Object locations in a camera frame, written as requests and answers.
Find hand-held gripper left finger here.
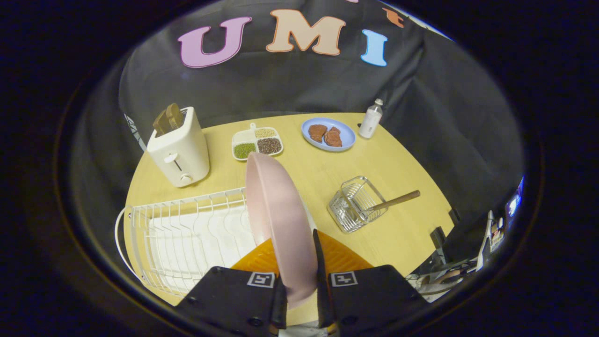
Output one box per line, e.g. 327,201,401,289
174,237,288,337

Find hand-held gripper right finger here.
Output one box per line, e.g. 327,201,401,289
313,229,429,336

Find white wire dish rack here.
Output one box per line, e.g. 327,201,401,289
115,187,263,298

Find silver wire basket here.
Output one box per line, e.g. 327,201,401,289
328,176,388,234

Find pink plate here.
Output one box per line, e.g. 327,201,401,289
245,152,319,302

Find wooden handled spoon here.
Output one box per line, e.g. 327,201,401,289
359,190,421,219

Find white divided dish with grains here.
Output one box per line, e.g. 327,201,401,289
232,123,284,161

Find blue plate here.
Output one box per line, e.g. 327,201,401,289
301,117,357,152

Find white toaster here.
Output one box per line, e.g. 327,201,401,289
146,106,211,188

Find white bottle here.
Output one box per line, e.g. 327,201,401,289
358,98,384,139

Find black backdrop cloth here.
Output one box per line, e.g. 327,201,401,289
70,0,524,263

